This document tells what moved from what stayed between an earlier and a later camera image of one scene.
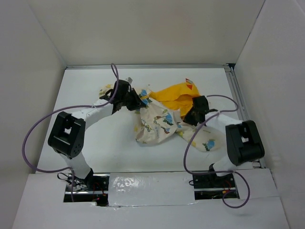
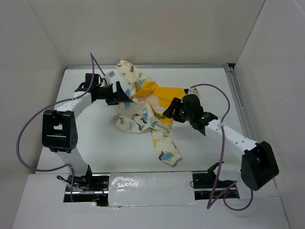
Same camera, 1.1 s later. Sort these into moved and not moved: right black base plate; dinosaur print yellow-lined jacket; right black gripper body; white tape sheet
Moved: right black gripper body; dinosaur print yellow-lined jacket
Not moved: white tape sheet; right black base plate
